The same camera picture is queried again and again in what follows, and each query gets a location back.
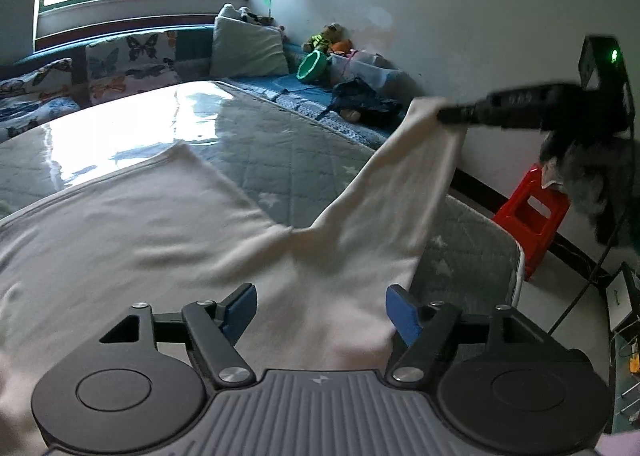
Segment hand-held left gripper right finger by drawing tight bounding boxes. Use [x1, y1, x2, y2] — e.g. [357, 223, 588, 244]
[385, 285, 573, 385]

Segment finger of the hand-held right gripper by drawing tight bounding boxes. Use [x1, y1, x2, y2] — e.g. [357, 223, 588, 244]
[437, 83, 552, 128]

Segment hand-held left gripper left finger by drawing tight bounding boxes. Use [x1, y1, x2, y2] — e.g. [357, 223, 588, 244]
[97, 282, 259, 390]

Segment cream knit garment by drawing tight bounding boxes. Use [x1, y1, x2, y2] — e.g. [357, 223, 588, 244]
[0, 96, 468, 456]

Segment dark clothes pile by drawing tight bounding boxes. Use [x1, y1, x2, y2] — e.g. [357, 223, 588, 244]
[327, 78, 407, 128]

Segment red plastic stool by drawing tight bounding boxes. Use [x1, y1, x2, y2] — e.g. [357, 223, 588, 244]
[491, 163, 572, 283]

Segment clear plastic storage box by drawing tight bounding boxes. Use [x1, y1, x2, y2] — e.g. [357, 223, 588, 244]
[327, 50, 402, 93]

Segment grey quilted star table cover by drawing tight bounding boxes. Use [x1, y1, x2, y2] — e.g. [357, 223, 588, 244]
[0, 80, 528, 337]

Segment brown plush toy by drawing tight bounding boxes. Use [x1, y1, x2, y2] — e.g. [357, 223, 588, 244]
[302, 22, 352, 56]

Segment green plastic basin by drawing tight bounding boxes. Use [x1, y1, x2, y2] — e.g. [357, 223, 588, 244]
[296, 49, 332, 85]

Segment white box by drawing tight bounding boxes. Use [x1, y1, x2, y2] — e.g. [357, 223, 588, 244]
[605, 263, 640, 333]

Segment blue corner sofa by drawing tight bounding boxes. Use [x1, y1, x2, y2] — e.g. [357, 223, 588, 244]
[0, 24, 407, 153]

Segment grey pillow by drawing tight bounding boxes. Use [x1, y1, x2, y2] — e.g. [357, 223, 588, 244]
[209, 15, 292, 79]

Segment large butterfly print cushion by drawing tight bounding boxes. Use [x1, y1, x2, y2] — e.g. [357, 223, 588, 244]
[84, 30, 179, 106]

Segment white soft toy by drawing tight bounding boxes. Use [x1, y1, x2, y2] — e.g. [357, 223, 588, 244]
[217, 3, 277, 28]

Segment small butterfly print cushion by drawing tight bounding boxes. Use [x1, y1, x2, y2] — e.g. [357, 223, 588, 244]
[0, 58, 82, 138]

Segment black cable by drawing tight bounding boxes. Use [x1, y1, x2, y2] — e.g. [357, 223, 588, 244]
[549, 206, 629, 338]

